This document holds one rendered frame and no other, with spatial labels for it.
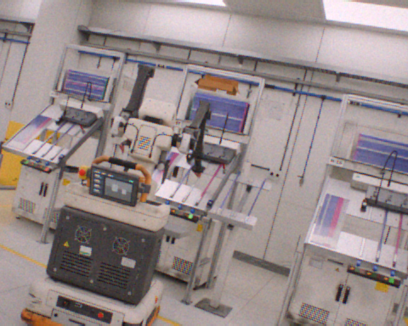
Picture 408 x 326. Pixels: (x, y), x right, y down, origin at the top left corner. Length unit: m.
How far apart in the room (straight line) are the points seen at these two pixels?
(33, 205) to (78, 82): 1.31
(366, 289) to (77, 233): 2.11
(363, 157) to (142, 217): 1.92
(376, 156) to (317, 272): 1.00
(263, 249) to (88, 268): 3.10
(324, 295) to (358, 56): 2.88
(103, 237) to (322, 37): 3.81
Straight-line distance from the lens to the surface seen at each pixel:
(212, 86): 4.08
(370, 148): 3.41
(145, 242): 2.15
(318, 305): 3.37
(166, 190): 3.33
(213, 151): 3.52
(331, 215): 3.17
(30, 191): 4.46
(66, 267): 2.32
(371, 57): 5.14
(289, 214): 4.96
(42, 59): 6.19
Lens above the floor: 1.14
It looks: 1 degrees down
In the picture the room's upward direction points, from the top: 15 degrees clockwise
